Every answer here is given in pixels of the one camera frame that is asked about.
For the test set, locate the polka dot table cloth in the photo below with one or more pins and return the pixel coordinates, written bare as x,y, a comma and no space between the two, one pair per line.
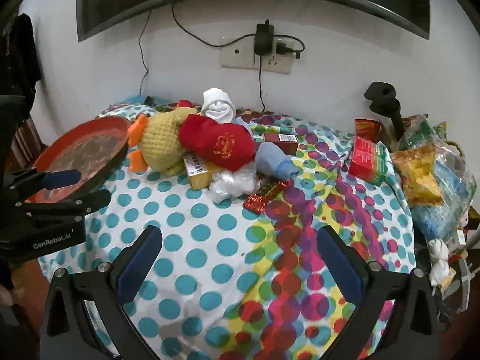
232,284

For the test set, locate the small white sock bundle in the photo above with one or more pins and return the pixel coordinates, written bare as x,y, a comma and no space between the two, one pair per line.
438,252

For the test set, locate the green clear snack bag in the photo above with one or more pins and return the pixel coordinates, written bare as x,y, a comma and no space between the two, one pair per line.
418,132

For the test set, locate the red round tray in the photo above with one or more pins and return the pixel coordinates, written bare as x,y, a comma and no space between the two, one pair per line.
95,148

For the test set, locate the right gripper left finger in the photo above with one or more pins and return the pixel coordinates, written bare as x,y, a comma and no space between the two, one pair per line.
67,331

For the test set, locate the red foil candy bar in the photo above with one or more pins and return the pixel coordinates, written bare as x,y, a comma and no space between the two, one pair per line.
268,189

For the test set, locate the yellow medicine box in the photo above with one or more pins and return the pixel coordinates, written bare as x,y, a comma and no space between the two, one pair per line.
199,171

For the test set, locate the yellow knitted duck toy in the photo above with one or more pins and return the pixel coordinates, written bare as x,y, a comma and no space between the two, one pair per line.
158,143

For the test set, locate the black clamp stand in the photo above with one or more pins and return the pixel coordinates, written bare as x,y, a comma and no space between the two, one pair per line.
383,100

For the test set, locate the blue plastic bag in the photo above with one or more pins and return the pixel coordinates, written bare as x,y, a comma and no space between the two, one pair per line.
457,186

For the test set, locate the black power adapter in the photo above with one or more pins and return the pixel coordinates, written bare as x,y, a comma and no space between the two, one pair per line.
263,38

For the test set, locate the black wall plug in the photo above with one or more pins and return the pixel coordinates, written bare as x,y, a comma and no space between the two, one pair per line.
283,49

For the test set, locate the red sock with gold print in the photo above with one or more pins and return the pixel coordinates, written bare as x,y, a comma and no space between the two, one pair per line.
229,146

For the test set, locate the clear plastic bag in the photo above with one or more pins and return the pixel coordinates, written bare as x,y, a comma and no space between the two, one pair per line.
226,184

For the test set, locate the dark red barcode box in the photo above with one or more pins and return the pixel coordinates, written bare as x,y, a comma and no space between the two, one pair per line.
288,143

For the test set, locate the light blue sock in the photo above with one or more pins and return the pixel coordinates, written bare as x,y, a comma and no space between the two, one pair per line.
272,161

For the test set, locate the red green flat box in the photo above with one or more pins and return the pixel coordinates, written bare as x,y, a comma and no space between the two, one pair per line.
368,162

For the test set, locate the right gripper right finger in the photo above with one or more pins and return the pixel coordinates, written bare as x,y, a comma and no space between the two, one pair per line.
412,330

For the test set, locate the white wall socket plate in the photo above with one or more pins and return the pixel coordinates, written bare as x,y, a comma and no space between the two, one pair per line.
241,55

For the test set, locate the red snack packet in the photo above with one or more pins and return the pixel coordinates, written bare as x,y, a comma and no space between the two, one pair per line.
367,129

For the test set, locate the yellow snack bag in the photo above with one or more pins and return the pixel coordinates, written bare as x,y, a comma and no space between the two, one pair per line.
416,168

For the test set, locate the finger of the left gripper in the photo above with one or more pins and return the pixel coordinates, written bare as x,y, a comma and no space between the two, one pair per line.
70,207
30,181

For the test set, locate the black hanging garment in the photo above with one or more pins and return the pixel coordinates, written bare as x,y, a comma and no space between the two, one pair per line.
20,73

